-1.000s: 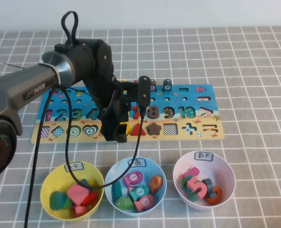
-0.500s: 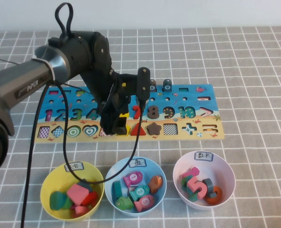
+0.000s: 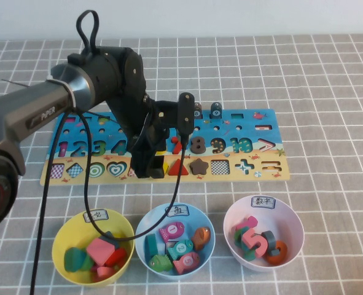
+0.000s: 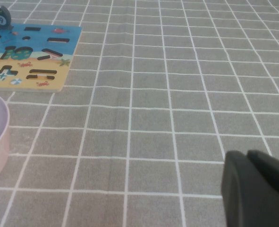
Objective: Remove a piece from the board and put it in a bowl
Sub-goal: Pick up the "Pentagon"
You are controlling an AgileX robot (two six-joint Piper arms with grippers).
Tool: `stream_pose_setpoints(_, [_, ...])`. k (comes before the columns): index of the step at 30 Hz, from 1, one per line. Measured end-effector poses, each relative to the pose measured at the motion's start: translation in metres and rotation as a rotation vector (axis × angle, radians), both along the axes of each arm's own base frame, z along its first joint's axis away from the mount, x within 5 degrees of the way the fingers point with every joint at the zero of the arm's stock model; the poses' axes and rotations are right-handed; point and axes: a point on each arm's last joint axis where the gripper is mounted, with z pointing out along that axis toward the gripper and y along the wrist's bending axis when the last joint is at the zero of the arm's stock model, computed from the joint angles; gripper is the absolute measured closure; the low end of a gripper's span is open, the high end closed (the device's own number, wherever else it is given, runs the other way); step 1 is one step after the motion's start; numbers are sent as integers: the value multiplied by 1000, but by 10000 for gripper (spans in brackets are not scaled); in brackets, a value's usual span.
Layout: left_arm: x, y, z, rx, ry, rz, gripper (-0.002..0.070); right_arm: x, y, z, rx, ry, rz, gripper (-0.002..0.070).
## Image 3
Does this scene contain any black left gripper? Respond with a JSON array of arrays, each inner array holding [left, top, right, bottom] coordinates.
[[128, 122, 171, 179]]

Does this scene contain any blue ocean puzzle board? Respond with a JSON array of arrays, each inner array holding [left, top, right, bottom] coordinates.
[[39, 109, 291, 187]]

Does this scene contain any light blue labelled bowl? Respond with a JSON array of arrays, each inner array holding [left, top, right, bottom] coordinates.
[[135, 202, 215, 280]]

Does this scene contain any red wooden shape piece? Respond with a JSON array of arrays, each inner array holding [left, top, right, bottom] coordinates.
[[103, 248, 128, 268]]

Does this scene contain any yellow labelled bowl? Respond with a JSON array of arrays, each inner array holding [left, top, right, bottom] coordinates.
[[51, 208, 136, 287]]

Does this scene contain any green wooden number piece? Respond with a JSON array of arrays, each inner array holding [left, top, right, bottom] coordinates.
[[233, 226, 249, 248]]

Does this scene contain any magenta wooden number piece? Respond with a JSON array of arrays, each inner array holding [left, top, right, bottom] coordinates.
[[235, 215, 259, 233]]

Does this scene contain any pink round wooden piece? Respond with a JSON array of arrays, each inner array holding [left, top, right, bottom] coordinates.
[[95, 265, 116, 279]]

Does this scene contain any light green shape piece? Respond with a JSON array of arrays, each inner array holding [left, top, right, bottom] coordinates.
[[81, 254, 95, 272]]

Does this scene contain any dark green rounded shape piece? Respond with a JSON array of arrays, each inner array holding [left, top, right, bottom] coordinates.
[[63, 247, 87, 273]]

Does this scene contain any dark grey number piece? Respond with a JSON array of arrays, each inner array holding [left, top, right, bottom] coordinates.
[[260, 230, 276, 251]]

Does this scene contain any pink labelled bowl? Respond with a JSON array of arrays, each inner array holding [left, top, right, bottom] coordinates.
[[222, 195, 305, 273]]

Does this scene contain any red wooden triangle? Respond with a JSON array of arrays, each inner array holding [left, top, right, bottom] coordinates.
[[168, 159, 190, 176]]

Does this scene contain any red wooden number seven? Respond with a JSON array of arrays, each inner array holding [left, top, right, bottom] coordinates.
[[168, 136, 187, 155]]

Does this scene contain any brown wooden star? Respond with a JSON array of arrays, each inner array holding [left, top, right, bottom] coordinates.
[[189, 158, 209, 176]]

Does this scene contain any brown wooden number eight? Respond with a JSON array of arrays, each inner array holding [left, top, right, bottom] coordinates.
[[189, 136, 207, 155]]

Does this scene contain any pink wooden fish one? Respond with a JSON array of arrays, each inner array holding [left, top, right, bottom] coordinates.
[[158, 221, 185, 242]]

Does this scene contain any grey-blue wooden shape block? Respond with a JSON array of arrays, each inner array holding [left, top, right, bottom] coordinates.
[[100, 230, 121, 250]]

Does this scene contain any teal wooden fish two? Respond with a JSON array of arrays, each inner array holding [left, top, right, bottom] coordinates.
[[167, 239, 194, 261]]

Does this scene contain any orange wooden fish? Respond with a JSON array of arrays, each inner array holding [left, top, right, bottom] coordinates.
[[190, 226, 212, 251]]

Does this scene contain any navy wooden fish nine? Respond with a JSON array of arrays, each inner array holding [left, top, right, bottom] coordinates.
[[209, 102, 224, 120]]

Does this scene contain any green wooden fish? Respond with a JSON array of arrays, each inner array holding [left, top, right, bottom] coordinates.
[[148, 254, 173, 273]]

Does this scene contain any pink square wooden block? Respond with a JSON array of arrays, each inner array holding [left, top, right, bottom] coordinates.
[[85, 238, 116, 267]]

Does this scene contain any pink wooden fish five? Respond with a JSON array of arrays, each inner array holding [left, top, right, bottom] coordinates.
[[172, 252, 200, 275]]

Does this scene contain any white zip tie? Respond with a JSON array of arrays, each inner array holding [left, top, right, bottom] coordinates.
[[45, 73, 77, 108]]

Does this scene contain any pink wooden number five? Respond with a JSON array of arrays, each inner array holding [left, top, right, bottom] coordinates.
[[241, 227, 268, 258]]

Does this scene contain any grey grid tablecloth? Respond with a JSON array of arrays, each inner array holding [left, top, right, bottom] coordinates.
[[0, 33, 363, 295]]

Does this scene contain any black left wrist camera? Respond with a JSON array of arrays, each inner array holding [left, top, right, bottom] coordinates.
[[152, 92, 197, 138]]

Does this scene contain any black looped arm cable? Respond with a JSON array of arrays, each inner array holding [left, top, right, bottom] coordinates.
[[76, 9, 101, 55]]

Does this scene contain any orange wooden ring number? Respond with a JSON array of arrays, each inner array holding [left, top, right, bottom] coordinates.
[[265, 240, 289, 266]]

